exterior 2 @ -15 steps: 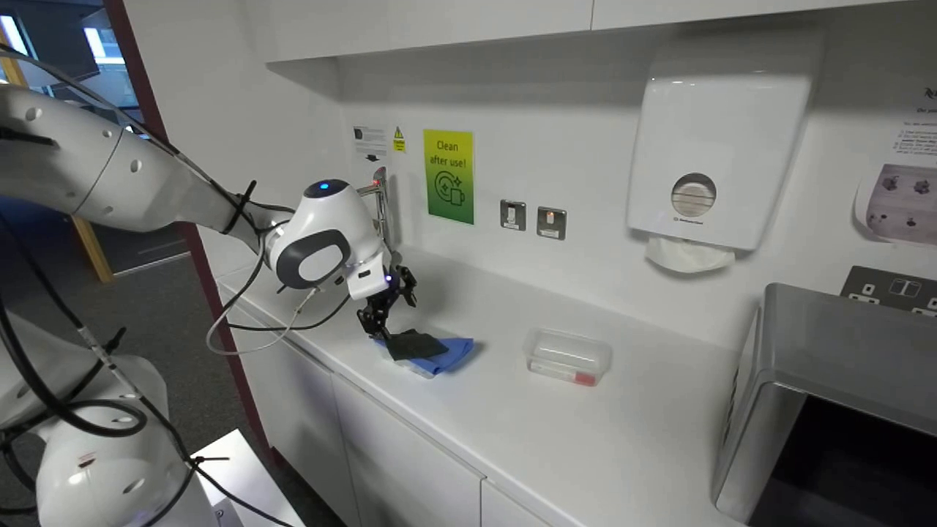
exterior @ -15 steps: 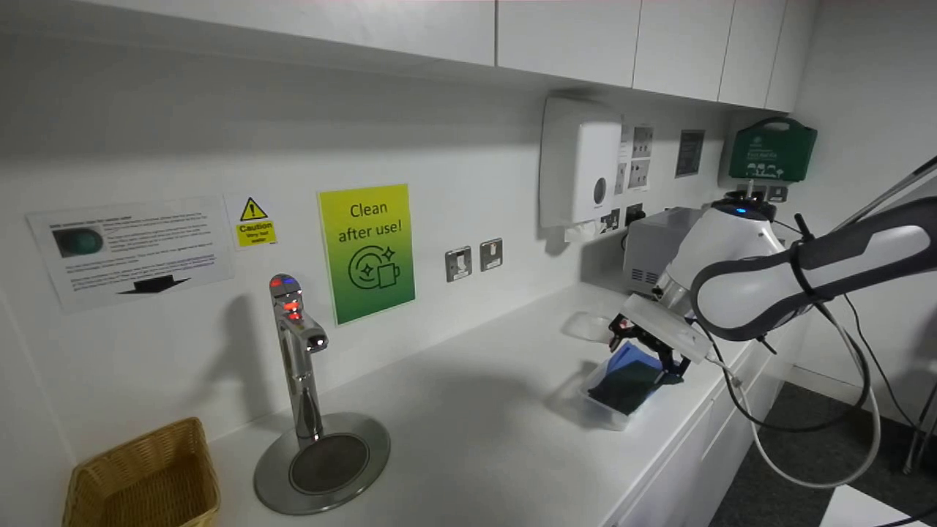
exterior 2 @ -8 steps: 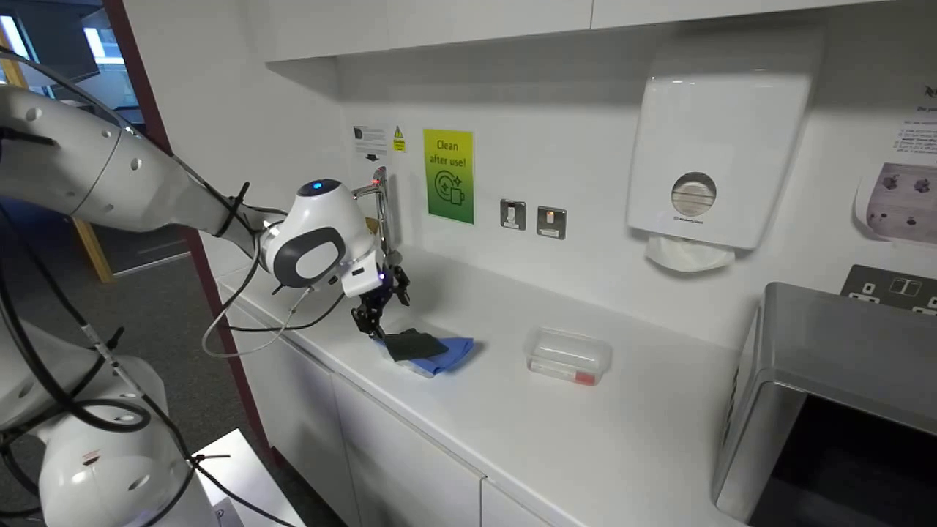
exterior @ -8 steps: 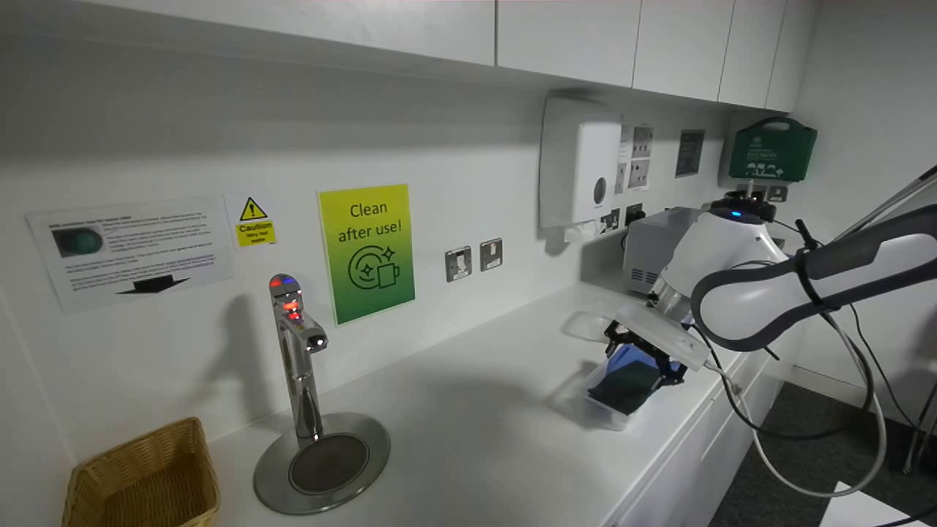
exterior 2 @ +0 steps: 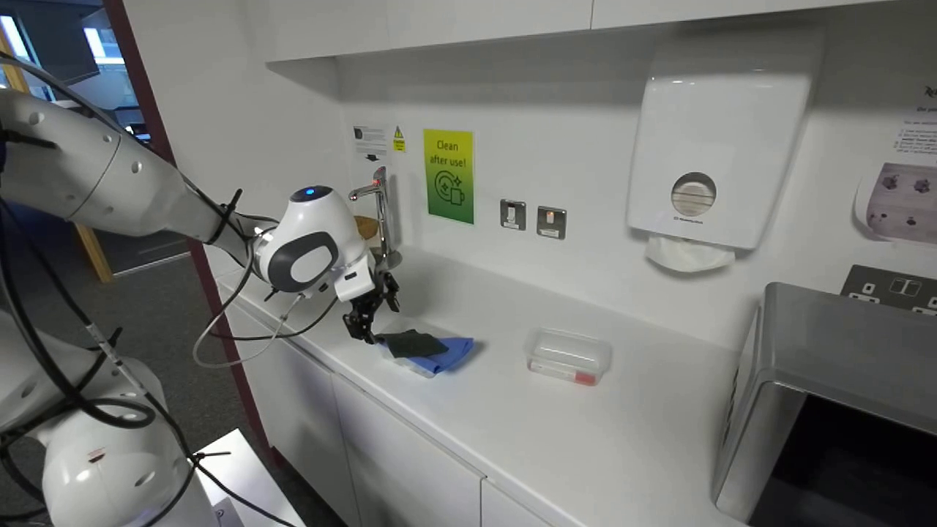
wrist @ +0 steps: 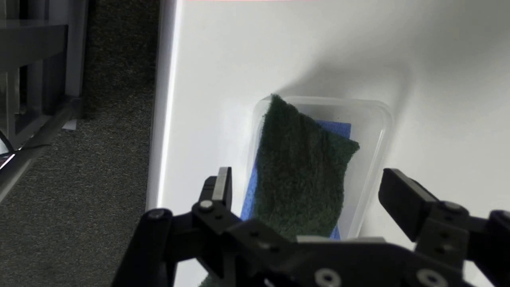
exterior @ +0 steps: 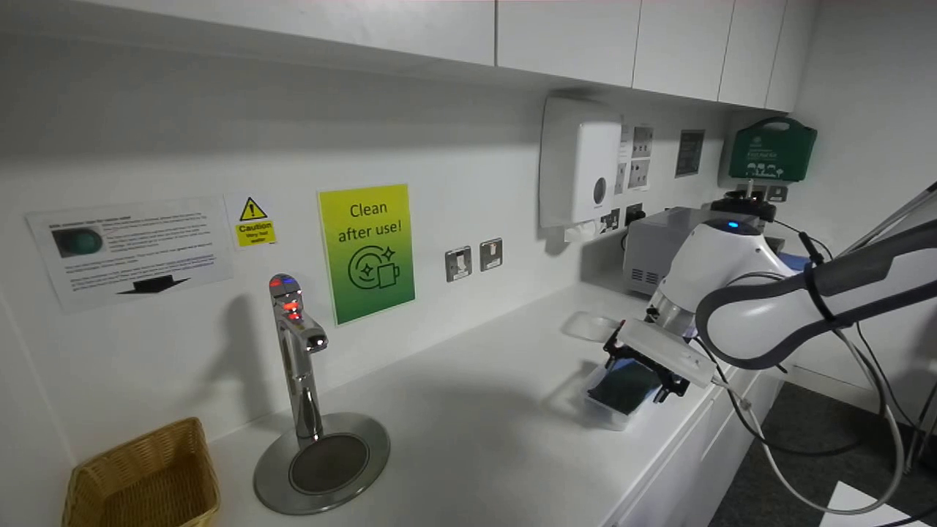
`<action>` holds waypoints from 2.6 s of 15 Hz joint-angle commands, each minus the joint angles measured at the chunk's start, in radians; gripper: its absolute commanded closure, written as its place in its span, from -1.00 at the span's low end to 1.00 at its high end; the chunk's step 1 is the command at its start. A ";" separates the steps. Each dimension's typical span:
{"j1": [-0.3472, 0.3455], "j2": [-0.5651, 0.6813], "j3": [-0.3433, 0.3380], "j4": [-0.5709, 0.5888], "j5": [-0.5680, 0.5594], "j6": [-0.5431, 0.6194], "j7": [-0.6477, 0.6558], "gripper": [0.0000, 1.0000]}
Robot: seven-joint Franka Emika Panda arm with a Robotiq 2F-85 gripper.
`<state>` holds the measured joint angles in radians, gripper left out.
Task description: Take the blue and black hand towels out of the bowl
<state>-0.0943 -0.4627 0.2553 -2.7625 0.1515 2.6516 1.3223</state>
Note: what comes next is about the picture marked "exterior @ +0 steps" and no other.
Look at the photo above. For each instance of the white base cabinet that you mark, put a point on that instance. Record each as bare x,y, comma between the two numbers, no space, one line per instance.
682,470

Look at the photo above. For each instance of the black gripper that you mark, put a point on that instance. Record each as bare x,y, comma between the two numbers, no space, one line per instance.
672,383

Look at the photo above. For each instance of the white paper notice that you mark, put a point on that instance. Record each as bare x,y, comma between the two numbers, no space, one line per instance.
641,143

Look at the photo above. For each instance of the yellow warning sign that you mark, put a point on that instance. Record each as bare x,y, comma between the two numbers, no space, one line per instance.
256,223

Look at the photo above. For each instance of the green first aid box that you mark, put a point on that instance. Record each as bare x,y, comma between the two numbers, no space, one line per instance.
770,151

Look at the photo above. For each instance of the notice with pink photo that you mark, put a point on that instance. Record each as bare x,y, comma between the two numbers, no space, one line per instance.
638,173

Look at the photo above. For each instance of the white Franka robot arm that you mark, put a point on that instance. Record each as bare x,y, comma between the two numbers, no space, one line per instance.
860,283

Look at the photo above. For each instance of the silver wall socket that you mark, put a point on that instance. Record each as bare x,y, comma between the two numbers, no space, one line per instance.
458,265
489,252

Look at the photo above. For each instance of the black wall socket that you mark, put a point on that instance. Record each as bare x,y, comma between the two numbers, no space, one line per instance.
611,222
634,213

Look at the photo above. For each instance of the dark framed notice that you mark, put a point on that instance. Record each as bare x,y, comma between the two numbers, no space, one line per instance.
688,153

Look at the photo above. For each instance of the white robot stand board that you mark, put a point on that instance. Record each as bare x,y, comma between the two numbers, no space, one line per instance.
867,509

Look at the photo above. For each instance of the chrome water tap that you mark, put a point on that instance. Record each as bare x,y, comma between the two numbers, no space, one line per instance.
297,361

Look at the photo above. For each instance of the white wide upper cabinet door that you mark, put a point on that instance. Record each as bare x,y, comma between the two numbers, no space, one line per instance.
341,24

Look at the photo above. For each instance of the white narrow upper cabinet door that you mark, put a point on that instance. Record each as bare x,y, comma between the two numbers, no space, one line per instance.
753,47

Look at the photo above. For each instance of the green clean after use poster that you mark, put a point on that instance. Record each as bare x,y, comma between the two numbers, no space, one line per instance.
368,252

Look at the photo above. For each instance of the white information poster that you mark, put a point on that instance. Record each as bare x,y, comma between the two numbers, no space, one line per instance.
148,244

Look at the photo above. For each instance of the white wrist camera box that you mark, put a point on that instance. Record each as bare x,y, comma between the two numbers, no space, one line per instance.
662,353

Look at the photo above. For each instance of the white paper towel dispenser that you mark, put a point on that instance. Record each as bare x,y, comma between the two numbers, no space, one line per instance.
575,156

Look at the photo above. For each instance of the silver countertop appliance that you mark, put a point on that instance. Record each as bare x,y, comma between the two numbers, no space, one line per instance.
647,249

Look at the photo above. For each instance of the blue flat pad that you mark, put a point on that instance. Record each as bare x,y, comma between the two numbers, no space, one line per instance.
795,265

